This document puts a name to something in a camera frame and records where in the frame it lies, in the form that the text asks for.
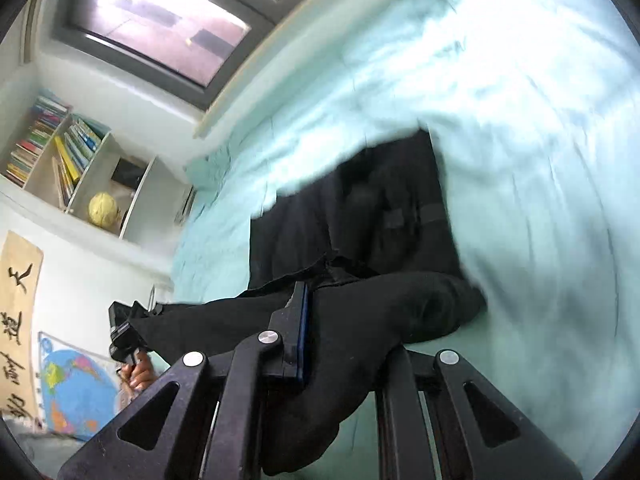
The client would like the black picture frame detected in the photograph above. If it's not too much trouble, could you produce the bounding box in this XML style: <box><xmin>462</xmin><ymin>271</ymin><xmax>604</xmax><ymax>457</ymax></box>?
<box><xmin>111</xmin><ymin>157</ymin><xmax>149</xmax><ymax>189</ymax></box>

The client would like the white bookshelf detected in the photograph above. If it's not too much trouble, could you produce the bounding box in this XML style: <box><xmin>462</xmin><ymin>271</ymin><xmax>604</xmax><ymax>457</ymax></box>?
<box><xmin>0</xmin><ymin>87</ymin><xmax>197</xmax><ymax>250</ymax></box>

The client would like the wooden window sill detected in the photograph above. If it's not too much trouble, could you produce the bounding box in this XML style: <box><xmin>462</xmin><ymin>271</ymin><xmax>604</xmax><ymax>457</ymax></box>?
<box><xmin>192</xmin><ymin>0</ymin><xmax>441</xmax><ymax>141</ymax></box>

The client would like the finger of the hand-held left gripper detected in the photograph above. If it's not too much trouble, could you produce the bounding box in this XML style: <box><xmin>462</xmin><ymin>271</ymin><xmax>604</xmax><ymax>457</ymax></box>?
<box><xmin>108</xmin><ymin>301</ymin><xmax>151</xmax><ymax>328</ymax></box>

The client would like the calligraphy scroll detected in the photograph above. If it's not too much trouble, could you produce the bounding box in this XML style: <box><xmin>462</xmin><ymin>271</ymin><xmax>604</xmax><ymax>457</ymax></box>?
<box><xmin>0</xmin><ymin>230</ymin><xmax>46</xmax><ymax>418</ymax></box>

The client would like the yellow globe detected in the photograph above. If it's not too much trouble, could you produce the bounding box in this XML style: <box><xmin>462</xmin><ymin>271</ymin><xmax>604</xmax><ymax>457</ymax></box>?
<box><xmin>88</xmin><ymin>192</ymin><xmax>121</xmax><ymax>229</ymax></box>

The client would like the teal quilt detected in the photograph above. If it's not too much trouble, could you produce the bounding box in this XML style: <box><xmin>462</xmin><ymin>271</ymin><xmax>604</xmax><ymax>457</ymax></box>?
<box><xmin>170</xmin><ymin>0</ymin><xmax>632</xmax><ymax>480</ymax></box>

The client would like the round world map poster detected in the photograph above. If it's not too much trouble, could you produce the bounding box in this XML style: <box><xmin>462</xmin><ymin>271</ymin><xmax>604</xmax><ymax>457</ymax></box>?
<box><xmin>37</xmin><ymin>331</ymin><xmax>125</xmax><ymax>443</ymax></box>

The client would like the black hooded jacket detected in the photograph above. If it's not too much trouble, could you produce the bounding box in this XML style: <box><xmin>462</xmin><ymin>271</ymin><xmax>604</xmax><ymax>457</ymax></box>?
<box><xmin>127</xmin><ymin>129</ymin><xmax>488</xmax><ymax>477</ymax></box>

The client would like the grey framed window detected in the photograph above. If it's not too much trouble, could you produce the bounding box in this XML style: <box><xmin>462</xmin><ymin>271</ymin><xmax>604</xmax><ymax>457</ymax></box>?
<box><xmin>52</xmin><ymin>0</ymin><xmax>321</xmax><ymax>111</ymax></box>

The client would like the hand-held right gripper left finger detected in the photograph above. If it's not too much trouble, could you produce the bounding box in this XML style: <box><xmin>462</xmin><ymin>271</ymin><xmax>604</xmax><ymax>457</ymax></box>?
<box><xmin>57</xmin><ymin>281</ymin><xmax>313</xmax><ymax>480</ymax></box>

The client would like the row of colourful books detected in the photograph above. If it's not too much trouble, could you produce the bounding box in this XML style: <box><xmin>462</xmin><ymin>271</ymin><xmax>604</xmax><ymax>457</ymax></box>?
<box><xmin>5</xmin><ymin>89</ymin><xmax>112</xmax><ymax>208</ymax></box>

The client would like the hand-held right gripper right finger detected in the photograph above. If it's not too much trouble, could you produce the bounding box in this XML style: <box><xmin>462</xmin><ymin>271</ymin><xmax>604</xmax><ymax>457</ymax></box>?
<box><xmin>376</xmin><ymin>347</ymin><xmax>583</xmax><ymax>480</ymax></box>

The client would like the person's left hand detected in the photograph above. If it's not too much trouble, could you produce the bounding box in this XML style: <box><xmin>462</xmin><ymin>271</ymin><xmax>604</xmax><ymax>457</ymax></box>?
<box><xmin>119</xmin><ymin>351</ymin><xmax>160</xmax><ymax>395</ymax></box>

